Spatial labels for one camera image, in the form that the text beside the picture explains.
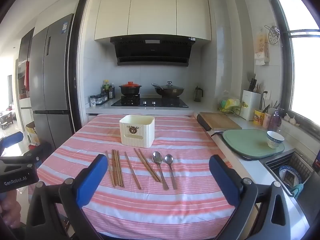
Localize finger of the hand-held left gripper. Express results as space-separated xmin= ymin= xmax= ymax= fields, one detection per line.
xmin=0 ymin=131 xmax=24 ymax=156
xmin=22 ymin=142 xmax=52 ymax=172

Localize white ribbed utensil holder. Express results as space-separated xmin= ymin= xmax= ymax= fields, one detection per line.
xmin=119 ymin=115 xmax=155 ymax=147

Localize grey refrigerator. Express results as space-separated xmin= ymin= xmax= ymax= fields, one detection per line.
xmin=29 ymin=13 xmax=76 ymax=144

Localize yellow green plastic bag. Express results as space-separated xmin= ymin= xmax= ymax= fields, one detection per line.
xmin=217 ymin=97 xmax=242 ymax=114

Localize teal dish cloth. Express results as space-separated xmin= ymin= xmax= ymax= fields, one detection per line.
xmin=290 ymin=183 xmax=304 ymax=198

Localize black wok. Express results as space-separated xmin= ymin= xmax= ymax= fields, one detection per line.
xmin=151 ymin=83 xmax=185 ymax=98

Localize green cutting board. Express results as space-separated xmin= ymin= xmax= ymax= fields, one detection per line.
xmin=222 ymin=129 xmax=285 ymax=159

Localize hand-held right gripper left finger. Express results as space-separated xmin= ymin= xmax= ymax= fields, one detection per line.
xmin=25 ymin=154 xmax=108 ymax=240

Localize red hanging cloth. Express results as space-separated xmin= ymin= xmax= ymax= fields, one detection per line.
xmin=23 ymin=60 xmax=30 ymax=87

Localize clay pot with red lid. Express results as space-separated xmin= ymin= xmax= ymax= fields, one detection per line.
xmin=119 ymin=81 xmax=142 ymax=96

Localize pink striped tablecloth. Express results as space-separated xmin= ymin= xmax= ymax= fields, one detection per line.
xmin=28 ymin=114 xmax=237 ymax=240

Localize clear plastic bottle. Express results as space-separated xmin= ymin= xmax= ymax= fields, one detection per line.
xmin=269 ymin=107 xmax=284 ymax=133

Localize pink cup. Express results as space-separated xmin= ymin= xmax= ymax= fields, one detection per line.
xmin=262 ymin=112 xmax=272 ymax=129

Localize wooden cutting board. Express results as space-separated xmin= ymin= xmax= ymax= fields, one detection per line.
xmin=199 ymin=112 xmax=242 ymax=131

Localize hanging printed bag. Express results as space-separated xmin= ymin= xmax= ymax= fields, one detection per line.
xmin=254 ymin=28 xmax=271 ymax=66

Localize steel sink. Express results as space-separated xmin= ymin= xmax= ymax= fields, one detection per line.
xmin=264 ymin=148 xmax=314 ymax=197

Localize row of spice jars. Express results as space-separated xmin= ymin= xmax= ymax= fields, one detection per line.
xmin=96 ymin=93 xmax=109 ymax=105

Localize window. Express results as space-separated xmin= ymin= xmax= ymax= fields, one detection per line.
xmin=271 ymin=0 xmax=320 ymax=128

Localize black handled knives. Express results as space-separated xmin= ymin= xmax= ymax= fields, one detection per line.
xmin=247 ymin=72 xmax=257 ymax=93

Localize metal spoon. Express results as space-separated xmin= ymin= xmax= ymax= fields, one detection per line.
xmin=152 ymin=151 xmax=170 ymax=190
xmin=164 ymin=154 xmax=178 ymax=190

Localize black range hood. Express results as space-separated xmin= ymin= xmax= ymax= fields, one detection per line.
xmin=110 ymin=36 xmax=196 ymax=67

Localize yellow printed cup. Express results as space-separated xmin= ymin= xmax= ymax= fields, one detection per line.
xmin=253 ymin=109 xmax=265 ymax=126

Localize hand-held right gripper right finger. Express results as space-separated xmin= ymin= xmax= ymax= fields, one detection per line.
xmin=209 ymin=155 xmax=293 ymax=240

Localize cardboard box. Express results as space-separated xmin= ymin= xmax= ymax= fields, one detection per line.
xmin=25 ymin=121 xmax=41 ymax=146

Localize dark rounded object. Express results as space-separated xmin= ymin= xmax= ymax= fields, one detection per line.
xmin=197 ymin=114 xmax=212 ymax=131

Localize black gas cooktop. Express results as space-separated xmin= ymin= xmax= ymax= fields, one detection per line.
xmin=111 ymin=97 xmax=189 ymax=108

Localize blue patterned bowl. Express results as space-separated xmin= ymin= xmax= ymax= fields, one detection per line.
xmin=266 ymin=130 xmax=285 ymax=149

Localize blue rimmed plate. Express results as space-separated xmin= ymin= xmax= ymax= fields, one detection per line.
xmin=278 ymin=165 xmax=302 ymax=188

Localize glass wok lid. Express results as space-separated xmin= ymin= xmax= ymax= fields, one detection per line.
xmin=155 ymin=81 xmax=184 ymax=91

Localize white wall cabinet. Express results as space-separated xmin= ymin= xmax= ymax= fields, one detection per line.
xmin=94 ymin=0 xmax=212 ymax=41

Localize dark french press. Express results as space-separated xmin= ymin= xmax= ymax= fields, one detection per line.
xmin=194 ymin=86 xmax=204 ymax=102

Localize person's left hand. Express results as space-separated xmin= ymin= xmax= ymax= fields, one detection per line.
xmin=0 ymin=193 xmax=22 ymax=220

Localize white knife block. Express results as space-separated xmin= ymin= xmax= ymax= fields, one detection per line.
xmin=239 ymin=90 xmax=262 ymax=121

